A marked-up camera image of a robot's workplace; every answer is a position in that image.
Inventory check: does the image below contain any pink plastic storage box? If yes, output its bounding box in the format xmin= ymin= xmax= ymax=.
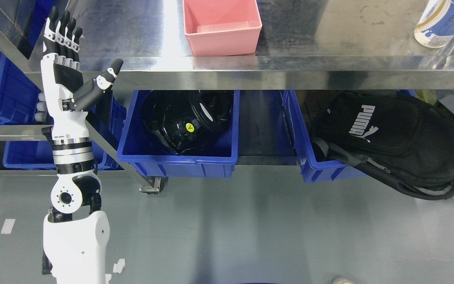
xmin=182 ymin=0 xmax=262 ymax=56

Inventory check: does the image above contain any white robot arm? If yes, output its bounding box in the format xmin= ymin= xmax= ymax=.
xmin=43 ymin=134 xmax=110 ymax=284

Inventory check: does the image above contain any white blue bottle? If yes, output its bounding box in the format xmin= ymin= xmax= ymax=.
xmin=414 ymin=0 xmax=454 ymax=49

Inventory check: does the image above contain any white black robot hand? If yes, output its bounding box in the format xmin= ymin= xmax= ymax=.
xmin=40 ymin=7 xmax=124 ymax=144

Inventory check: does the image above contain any black helmet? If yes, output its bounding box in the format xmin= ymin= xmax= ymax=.
xmin=140 ymin=90 xmax=234 ymax=155

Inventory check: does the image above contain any blue bin with helmet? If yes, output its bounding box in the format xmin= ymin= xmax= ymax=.
xmin=117 ymin=90 xmax=241 ymax=178

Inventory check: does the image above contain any blue bin under backpack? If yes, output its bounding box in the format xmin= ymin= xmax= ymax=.
xmin=281 ymin=90 xmax=366 ymax=183

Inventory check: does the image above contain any black Puma backpack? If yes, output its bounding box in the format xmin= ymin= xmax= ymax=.
xmin=311 ymin=91 xmax=454 ymax=201

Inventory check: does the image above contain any blue bin far left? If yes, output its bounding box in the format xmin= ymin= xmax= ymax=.
xmin=0 ymin=52 xmax=40 ymax=125

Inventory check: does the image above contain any blue bin lower left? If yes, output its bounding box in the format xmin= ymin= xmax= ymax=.
xmin=2 ymin=94 xmax=127 ymax=170

